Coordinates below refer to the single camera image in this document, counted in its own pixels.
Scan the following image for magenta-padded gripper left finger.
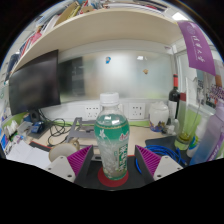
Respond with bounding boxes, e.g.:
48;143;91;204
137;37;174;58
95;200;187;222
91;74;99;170
44;144;95;185

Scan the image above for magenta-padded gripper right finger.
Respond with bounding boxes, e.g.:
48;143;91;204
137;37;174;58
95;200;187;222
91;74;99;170
134;144;185;185

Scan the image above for green-labelled drink bottle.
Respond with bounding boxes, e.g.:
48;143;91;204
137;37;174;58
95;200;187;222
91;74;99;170
94;92;130;181

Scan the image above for purple water bottle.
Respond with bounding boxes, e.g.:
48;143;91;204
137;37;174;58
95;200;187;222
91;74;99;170
189;99;224;167

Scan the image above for black red-edged mat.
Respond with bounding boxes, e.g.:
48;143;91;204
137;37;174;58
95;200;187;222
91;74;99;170
29;140;53;153

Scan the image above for black desk mat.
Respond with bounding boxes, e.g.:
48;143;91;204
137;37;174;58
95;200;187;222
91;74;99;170
74;154;158;191

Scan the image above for white paper sheets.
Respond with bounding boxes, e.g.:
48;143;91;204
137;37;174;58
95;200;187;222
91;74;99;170
6;139;51;169

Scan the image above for grey metal laptop stand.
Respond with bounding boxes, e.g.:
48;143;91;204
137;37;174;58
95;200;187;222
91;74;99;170
64;117;98;144

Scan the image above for small blue box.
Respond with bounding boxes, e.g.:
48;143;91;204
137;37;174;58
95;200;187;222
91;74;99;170
31;121;46;134

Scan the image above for white ceramic jar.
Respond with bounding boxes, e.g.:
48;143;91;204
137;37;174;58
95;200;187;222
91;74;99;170
148;100;170;131

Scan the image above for clear plastic box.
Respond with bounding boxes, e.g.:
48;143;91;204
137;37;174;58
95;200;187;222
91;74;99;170
18;121;33;134

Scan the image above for flat round red coaster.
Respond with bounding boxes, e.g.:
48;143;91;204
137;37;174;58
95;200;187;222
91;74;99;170
97;165;130;188

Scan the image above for dark wine bottle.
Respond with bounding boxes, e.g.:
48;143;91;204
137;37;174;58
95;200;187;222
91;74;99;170
167;73;181;126

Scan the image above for black computer monitor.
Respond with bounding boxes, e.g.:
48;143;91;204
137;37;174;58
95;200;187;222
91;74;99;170
8;49;62;117

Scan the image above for group photo print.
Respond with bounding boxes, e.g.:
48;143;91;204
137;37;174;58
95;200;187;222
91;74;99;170
204;83;224;109

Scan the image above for purple pennant flag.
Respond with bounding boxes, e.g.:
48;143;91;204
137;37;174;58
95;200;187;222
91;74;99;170
177;20;217;77

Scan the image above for beige shelf with books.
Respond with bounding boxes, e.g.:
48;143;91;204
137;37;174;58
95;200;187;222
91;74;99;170
3;0;184;81

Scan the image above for ceiling light panel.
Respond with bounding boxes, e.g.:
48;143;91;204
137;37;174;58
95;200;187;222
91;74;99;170
171;12;189;22

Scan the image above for blue coiled cable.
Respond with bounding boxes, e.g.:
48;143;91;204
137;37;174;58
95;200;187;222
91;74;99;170
134;144;188;174

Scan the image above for black cables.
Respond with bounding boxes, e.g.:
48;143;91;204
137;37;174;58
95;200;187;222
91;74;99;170
39;111;73;148

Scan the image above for white wall power socket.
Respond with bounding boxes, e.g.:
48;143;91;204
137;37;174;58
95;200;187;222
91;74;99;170
84;104;101;121
128;103;147;120

